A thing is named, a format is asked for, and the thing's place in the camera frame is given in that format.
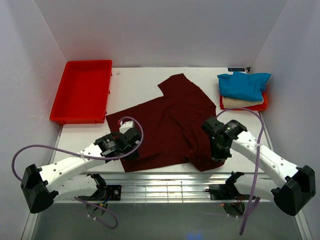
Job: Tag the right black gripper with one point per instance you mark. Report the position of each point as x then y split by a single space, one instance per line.
219 156

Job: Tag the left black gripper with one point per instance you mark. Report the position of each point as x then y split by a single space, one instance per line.
133 156

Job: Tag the maroon t shirt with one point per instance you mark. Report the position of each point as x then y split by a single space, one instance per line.
172 127

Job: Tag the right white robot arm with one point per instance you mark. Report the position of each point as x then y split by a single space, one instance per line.
289 186

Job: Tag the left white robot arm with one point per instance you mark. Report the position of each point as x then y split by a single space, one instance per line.
42 186

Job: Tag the beige folded t shirt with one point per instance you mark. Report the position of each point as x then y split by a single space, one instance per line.
228 102

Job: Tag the small red tray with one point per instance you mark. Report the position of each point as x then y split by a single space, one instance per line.
261 107

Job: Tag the blue folded t shirt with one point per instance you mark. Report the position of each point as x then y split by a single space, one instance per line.
243 86

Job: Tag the large red tray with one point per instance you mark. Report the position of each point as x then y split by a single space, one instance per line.
83 92

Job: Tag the small black label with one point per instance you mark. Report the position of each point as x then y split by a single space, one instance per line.
236 69

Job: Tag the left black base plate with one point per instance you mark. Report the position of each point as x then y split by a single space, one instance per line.
105 193

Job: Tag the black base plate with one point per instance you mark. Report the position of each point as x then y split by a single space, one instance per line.
105 193
225 192

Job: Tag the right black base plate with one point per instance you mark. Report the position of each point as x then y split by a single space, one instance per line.
225 192

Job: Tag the aluminium rail frame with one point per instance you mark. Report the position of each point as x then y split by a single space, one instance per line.
143 188

